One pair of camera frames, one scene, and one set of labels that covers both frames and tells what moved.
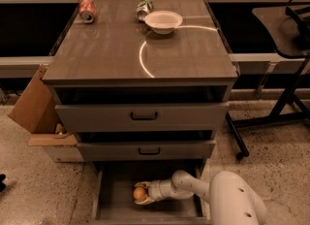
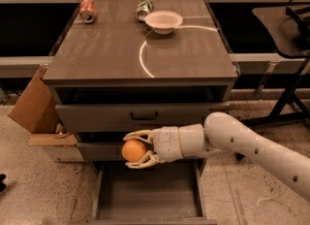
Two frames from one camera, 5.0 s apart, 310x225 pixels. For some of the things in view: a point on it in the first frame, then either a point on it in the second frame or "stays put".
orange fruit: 139,193 -> 134,150
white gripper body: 157,190 -> 166,144
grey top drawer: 140,117 stays put
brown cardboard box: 37,111 stays put
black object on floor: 2,185 stays put
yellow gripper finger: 142,183 -> 136,135
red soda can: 87,10 stays put
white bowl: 163,21 stays put
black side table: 289,29 stays put
